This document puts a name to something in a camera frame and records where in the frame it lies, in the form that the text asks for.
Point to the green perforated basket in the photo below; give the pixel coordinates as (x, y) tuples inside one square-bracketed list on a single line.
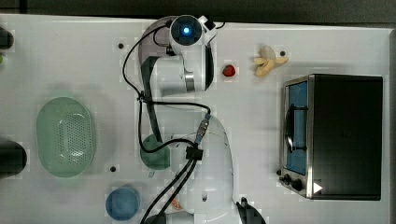
[(65, 139)]

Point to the black steel toaster oven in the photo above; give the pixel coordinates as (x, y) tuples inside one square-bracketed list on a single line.
[(332, 137)]

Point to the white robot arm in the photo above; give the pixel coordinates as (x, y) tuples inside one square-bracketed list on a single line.
[(185, 136)]

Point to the orange slice toy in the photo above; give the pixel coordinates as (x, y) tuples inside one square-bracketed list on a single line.
[(176, 204)]

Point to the black object edge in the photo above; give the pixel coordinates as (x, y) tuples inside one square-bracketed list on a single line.
[(13, 159), (6, 39)]

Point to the blue bowl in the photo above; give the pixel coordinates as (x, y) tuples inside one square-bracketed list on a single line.
[(122, 203)]

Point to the red plush strawberry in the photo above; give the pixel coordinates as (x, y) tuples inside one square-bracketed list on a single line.
[(229, 70)]

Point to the black object left edge lower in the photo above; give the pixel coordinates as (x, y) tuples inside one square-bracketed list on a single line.
[(13, 159)]

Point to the plush peeled banana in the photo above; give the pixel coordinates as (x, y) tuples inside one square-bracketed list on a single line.
[(267, 61)]

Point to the black object left edge upper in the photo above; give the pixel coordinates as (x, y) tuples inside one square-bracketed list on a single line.
[(6, 39)]

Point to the dark green bowl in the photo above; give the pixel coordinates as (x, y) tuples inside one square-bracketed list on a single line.
[(156, 160)]

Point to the grey round plate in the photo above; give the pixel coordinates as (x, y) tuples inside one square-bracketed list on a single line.
[(157, 43)]

